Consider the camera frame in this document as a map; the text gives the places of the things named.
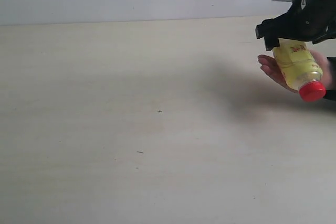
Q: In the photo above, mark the open human hand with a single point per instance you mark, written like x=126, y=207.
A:
x=269, y=66

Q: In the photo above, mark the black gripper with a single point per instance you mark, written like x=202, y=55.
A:
x=306, y=20

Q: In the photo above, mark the yellow drink bottle red cap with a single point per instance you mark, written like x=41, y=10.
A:
x=300, y=70

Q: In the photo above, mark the dark sleeve forearm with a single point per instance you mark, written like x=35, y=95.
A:
x=330, y=93

